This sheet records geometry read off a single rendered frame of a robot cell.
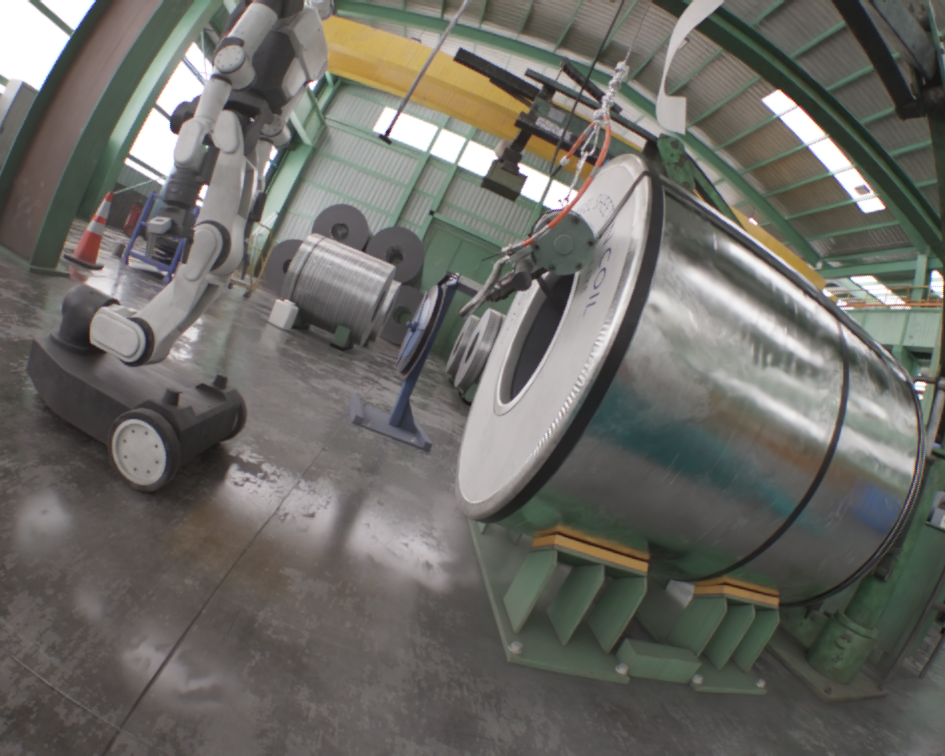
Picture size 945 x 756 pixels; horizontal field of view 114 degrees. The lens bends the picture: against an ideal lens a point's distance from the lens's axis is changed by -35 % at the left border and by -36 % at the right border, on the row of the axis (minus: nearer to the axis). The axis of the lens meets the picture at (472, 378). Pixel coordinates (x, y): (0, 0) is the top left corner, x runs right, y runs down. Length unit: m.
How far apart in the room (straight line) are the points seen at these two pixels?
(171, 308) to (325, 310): 5.01
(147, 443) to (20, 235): 3.07
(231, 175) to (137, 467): 0.79
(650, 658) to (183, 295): 1.60
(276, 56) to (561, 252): 0.96
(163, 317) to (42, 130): 3.08
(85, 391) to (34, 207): 2.81
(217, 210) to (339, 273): 4.95
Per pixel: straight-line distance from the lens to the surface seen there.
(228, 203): 1.38
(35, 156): 4.23
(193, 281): 1.33
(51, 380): 1.48
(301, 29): 1.48
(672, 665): 1.47
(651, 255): 0.97
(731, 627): 1.72
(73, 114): 4.09
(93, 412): 1.36
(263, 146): 1.67
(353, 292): 6.18
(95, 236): 4.89
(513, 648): 1.20
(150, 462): 1.23
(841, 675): 2.31
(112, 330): 1.46
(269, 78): 1.45
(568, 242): 1.10
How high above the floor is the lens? 0.62
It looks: 2 degrees down
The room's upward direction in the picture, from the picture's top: 24 degrees clockwise
